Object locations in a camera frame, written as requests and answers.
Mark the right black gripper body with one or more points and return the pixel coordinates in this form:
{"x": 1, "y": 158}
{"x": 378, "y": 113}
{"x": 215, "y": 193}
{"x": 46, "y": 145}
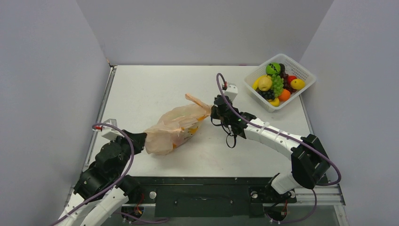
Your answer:
{"x": 218, "y": 110}

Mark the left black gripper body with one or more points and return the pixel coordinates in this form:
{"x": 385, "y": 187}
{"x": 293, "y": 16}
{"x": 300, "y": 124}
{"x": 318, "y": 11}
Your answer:
{"x": 127, "y": 153}

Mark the orange translucent plastic bag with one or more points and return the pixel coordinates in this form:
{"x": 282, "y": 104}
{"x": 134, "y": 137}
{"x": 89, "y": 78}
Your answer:
{"x": 176, "y": 126}

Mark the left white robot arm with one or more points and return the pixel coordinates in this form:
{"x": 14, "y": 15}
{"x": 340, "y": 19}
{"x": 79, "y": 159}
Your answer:
{"x": 105, "y": 185}

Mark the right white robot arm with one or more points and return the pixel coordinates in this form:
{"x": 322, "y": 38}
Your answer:
{"x": 308, "y": 158}

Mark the orange fake orange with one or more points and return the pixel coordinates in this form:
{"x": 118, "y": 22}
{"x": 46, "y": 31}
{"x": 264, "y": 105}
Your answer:
{"x": 284, "y": 96}

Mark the yellow banana in basket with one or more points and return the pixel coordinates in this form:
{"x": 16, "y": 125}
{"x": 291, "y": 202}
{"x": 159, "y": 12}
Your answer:
{"x": 255, "y": 84}

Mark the dark blue grape bunch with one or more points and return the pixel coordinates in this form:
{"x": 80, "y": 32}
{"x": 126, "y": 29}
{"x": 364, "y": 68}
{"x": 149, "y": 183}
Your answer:
{"x": 267, "y": 95}

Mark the yellow pear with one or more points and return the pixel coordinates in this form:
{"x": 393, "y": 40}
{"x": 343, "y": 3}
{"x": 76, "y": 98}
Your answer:
{"x": 264, "y": 83}

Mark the small yellow fruit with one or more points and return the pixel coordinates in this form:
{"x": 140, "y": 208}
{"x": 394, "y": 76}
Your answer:
{"x": 275, "y": 102}

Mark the green grape bunch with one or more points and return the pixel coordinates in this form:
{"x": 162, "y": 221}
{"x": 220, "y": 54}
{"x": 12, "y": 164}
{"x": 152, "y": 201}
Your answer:
{"x": 277, "y": 84}

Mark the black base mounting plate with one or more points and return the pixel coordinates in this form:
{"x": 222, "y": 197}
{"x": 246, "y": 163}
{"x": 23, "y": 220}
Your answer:
{"x": 174, "y": 197}

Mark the green ball with black line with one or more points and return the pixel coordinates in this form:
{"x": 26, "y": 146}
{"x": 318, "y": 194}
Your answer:
{"x": 273, "y": 69}

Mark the dark red grape bunch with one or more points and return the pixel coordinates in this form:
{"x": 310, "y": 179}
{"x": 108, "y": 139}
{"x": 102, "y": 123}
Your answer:
{"x": 286, "y": 79}

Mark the small red fruit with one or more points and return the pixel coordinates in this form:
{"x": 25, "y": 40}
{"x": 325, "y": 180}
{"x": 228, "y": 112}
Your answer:
{"x": 290, "y": 78}

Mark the yellow lemon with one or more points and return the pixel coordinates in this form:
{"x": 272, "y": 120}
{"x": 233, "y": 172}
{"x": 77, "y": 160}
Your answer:
{"x": 297, "y": 84}

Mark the white plastic basket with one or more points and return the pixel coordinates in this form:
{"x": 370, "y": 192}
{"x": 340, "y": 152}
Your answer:
{"x": 292, "y": 68}

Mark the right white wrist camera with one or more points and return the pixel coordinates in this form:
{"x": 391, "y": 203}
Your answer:
{"x": 230, "y": 90}

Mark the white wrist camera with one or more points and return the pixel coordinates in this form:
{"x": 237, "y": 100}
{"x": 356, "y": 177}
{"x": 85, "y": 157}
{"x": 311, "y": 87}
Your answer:
{"x": 230, "y": 90}
{"x": 108, "y": 129}

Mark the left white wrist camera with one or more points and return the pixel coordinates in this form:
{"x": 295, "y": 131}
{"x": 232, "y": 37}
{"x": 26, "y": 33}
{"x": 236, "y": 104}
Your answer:
{"x": 108, "y": 129}

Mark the aluminium rail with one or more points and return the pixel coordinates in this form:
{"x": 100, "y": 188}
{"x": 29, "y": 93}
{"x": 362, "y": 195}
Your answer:
{"x": 325, "y": 195}

